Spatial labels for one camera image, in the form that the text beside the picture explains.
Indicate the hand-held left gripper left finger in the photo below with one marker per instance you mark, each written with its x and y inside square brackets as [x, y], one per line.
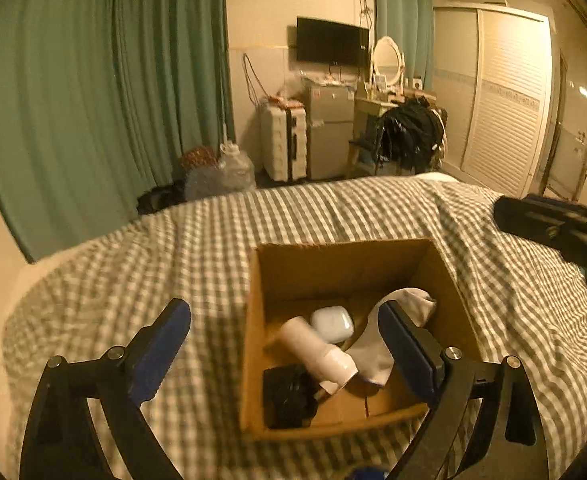
[166, 340]

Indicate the white earbuds case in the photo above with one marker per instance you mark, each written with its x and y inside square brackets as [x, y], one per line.
[331, 325]

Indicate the wooden chair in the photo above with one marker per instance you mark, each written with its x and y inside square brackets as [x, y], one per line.
[358, 157]

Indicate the black crumpled pouch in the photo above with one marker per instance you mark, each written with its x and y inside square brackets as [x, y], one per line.
[286, 395]

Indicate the black bag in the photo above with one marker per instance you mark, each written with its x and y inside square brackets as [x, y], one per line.
[161, 200]

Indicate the white cylindrical bottle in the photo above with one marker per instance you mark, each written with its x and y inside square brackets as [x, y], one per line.
[307, 344]

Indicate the oval white-framed mirror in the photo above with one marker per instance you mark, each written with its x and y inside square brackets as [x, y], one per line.
[387, 59]

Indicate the white louvered wardrobe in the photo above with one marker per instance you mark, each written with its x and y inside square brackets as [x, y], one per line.
[503, 100]

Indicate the pile of black clothes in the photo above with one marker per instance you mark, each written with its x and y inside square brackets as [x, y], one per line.
[411, 135]

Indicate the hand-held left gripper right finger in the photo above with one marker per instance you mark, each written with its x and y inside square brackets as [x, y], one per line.
[403, 345]

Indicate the white hard-shell suitcase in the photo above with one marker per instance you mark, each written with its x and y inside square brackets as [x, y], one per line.
[278, 142]

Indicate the white sock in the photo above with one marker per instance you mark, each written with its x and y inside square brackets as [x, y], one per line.
[366, 352]

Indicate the cream dressing table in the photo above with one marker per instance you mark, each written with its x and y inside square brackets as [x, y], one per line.
[369, 107]

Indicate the silver mini fridge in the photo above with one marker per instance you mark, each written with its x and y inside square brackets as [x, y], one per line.
[329, 130]

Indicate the black wall television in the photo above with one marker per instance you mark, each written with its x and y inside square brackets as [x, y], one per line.
[332, 41]

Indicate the brown cardboard box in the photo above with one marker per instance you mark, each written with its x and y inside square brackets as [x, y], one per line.
[323, 270]

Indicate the clear plastic bag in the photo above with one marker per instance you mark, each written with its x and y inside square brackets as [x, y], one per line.
[202, 184]

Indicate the white metal rack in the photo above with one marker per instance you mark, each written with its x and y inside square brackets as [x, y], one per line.
[581, 170]

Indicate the wide green curtain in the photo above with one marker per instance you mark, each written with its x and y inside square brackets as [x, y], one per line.
[98, 85]

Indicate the green checkered blanket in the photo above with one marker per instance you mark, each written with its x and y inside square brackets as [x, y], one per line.
[123, 260]

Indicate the narrow green curtain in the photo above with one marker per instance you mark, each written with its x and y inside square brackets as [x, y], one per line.
[403, 10]

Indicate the clear water jug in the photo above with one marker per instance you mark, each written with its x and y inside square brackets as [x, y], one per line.
[236, 170]

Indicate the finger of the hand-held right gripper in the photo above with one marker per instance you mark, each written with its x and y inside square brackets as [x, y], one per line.
[538, 217]

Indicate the brown patterned bag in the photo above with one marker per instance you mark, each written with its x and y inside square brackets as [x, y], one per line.
[199, 157]

